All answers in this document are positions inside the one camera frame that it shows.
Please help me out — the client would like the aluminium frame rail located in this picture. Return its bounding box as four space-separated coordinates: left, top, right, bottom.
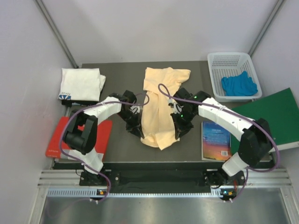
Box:
29 169 299 224

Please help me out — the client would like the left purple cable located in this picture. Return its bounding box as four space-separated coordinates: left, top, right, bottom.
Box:
59 93 150 203

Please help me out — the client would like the red binder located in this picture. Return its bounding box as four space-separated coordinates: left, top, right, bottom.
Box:
45 117 113 160

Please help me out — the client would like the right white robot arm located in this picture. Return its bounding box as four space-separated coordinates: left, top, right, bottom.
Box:
168 88 275 185

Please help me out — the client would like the green binder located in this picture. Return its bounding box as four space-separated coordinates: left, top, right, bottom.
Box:
232 88 299 150

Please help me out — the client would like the white folded t shirt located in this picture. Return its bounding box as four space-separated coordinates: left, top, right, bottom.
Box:
58 68 106 102

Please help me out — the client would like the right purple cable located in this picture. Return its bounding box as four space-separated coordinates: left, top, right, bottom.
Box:
157 84 280 203

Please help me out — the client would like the yellow t shirt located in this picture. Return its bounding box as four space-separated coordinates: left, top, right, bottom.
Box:
141 67 191 150

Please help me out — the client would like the blue orange book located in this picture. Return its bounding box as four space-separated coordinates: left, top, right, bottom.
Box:
201 121 232 162

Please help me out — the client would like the blue t shirt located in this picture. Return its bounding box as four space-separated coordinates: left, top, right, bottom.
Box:
221 71 258 97

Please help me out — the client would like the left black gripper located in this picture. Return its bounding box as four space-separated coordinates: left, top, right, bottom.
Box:
117 109 144 139

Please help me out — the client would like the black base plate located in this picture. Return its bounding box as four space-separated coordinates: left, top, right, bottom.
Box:
80 162 245 188

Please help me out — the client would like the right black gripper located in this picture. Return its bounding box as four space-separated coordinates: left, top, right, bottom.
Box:
171 109 197 140

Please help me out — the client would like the white plastic basket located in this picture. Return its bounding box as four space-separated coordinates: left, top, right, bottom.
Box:
207 52 262 103

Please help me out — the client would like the purple cable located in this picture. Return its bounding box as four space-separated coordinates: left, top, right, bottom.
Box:
157 84 280 203
59 93 150 203

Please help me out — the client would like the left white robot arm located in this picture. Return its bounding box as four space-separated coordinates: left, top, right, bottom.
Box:
59 91 150 185

